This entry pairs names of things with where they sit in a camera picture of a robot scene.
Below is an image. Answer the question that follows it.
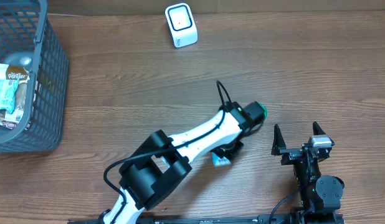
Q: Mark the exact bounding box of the teal small carton box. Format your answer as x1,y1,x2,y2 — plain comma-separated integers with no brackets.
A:
212,154,231,167

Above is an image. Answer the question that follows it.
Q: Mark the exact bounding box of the grey plastic mesh basket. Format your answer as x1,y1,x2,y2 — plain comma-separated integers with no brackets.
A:
0,0,69,153

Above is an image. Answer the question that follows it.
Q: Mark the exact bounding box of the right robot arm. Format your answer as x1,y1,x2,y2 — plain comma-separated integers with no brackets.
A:
269,122,345,223

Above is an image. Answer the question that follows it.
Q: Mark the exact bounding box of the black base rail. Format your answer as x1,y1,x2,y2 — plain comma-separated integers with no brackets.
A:
67,213,346,224

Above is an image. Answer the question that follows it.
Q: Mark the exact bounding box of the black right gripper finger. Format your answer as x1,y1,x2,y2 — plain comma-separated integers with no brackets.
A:
271,124,287,156
312,121,325,135

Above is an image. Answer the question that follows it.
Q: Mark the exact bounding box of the clear plastic container in basket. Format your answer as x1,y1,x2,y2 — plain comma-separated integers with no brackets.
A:
3,52,34,72

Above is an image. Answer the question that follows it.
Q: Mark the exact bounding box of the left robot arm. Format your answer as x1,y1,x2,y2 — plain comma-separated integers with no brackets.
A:
98,101,267,223

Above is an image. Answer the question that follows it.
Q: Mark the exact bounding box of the teal white snack packet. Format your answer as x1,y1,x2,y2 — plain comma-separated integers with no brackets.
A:
0,80,19,113

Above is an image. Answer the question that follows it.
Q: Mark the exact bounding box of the green lid spice jar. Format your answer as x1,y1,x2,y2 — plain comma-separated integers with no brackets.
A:
259,103,268,121

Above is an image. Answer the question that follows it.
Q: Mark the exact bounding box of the white barcode scanner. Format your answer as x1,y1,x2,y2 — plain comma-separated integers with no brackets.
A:
164,2,198,48

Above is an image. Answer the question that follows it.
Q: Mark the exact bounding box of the brown white snack wrapper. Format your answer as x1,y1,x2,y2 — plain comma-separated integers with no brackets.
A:
0,83,27,129

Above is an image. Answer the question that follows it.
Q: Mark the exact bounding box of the brown Pantree snack packet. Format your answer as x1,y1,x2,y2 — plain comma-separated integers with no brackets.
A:
0,63,29,83

